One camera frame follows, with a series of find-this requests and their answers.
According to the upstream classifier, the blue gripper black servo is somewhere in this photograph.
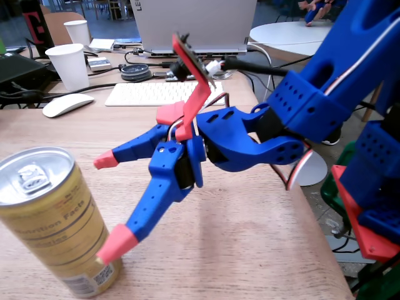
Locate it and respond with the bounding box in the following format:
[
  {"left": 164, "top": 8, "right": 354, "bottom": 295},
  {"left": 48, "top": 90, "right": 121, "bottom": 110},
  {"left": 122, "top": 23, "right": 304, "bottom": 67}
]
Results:
[{"left": 92, "top": 124, "right": 208, "bottom": 266}]

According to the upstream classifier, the yellow drink can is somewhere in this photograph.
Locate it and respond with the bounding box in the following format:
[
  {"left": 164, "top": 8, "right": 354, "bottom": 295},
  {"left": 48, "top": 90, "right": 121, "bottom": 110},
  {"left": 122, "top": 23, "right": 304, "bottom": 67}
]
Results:
[{"left": 0, "top": 146, "right": 124, "bottom": 299}]

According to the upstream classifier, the white keyboard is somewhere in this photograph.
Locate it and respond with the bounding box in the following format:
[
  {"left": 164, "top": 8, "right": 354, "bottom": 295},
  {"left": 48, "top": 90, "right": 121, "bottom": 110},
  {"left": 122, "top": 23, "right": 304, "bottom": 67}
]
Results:
[{"left": 104, "top": 81, "right": 226, "bottom": 108}]

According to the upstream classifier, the round black tin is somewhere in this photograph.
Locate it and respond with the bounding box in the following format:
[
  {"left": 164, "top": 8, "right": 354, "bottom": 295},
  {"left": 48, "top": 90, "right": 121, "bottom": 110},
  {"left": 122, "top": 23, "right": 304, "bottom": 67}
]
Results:
[{"left": 120, "top": 63, "right": 153, "bottom": 83}]

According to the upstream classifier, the white computer mouse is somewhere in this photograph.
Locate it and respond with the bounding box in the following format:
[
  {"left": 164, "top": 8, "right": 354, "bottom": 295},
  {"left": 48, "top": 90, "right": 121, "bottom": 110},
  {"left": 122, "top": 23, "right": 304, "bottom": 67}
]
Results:
[{"left": 42, "top": 92, "right": 96, "bottom": 119}]

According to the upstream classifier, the small silver box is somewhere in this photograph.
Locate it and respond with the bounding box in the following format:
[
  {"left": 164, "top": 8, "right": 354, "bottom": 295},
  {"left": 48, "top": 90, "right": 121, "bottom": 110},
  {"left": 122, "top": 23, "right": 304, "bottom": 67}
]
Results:
[{"left": 87, "top": 57, "right": 113, "bottom": 73}]

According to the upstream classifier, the white paper cup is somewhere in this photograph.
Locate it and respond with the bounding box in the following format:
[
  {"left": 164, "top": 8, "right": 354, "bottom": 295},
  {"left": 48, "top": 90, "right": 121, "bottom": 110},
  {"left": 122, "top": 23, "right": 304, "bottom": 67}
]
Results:
[
  {"left": 44, "top": 43, "right": 91, "bottom": 93},
  {"left": 63, "top": 19, "right": 92, "bottom": 47}
]

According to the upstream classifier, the silver laptop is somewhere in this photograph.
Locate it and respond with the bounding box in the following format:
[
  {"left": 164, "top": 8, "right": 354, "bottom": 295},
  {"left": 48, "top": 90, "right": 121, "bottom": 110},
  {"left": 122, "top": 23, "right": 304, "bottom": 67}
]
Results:
[{"left": 130, "top": 0, "right": 259, "bottom": 59}]

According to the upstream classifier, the black box device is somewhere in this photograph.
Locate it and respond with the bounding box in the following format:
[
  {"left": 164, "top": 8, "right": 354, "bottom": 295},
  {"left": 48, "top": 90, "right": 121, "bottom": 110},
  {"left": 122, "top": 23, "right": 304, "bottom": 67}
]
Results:
[{"left": 0, "top": 54, "right": 54, "bottom": 92}]

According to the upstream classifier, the wooden chair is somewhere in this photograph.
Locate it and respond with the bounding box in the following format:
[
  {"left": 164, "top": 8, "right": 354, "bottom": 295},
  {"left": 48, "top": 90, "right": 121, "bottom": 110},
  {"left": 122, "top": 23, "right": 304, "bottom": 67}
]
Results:
[{"left": 42, "top": 11, "right": 92, "bottom": 46}]

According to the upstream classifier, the black cylinder red letter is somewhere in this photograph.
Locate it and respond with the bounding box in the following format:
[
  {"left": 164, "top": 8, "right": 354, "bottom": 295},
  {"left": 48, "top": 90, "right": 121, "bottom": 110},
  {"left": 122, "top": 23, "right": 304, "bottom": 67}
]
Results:
[{"left": 21, "top": 0, "right": 56, "bottom": 56}]

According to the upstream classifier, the black sneaker white sole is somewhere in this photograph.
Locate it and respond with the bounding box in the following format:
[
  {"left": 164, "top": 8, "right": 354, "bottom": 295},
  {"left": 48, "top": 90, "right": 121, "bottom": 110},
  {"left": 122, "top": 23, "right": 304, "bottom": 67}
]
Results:
[{"left": 321, "top": 124, "right": 343, "bottom": 146}]

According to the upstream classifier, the green table clamp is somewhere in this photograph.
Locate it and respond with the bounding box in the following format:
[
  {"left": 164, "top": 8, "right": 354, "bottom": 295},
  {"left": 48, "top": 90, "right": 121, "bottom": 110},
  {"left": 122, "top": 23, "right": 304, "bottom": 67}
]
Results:
[{"left": 319, "top": 141, "right": 357, "bottom": 229}]

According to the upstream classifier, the red camera mount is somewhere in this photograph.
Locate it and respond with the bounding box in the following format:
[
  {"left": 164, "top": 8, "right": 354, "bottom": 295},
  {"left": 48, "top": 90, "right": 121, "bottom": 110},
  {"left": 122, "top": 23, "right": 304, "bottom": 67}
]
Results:
[{"left": 155, "top": 33, "right": 216, "bottom": 142}]

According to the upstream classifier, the black table cable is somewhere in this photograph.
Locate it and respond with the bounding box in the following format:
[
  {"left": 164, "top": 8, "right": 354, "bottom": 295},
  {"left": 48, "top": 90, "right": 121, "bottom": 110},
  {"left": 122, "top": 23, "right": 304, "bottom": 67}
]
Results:
[{"left": 43, "top": 82, "right": 117, "bottom": 101}]

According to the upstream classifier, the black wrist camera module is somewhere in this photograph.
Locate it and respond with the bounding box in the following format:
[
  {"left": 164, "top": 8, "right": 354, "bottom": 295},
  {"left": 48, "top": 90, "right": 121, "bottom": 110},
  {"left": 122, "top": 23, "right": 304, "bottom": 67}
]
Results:
[{"left": 169, "top": 57, "right": 192, "bottom": 83}]

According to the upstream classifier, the black camera cable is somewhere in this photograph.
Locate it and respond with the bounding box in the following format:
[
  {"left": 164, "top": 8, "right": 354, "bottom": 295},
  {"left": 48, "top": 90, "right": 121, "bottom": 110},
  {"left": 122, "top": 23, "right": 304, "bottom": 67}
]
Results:
[{"left": 223, "top": 57, "right": 289, "bottom": 77}]

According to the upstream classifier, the white round pedestal table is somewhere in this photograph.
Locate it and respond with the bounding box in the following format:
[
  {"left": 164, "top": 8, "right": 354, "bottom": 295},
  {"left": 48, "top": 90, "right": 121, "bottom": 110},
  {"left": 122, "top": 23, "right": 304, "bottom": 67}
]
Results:
[{"left": 249, "top": 21, "right": 333, "bottom": 188}]

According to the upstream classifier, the red base plate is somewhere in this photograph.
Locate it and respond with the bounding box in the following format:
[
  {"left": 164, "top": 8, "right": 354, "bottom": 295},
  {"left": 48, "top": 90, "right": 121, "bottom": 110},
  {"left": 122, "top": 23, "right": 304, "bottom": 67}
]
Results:
[{"left": 330, "top": 164, "right": 400, "bottom": 264}]

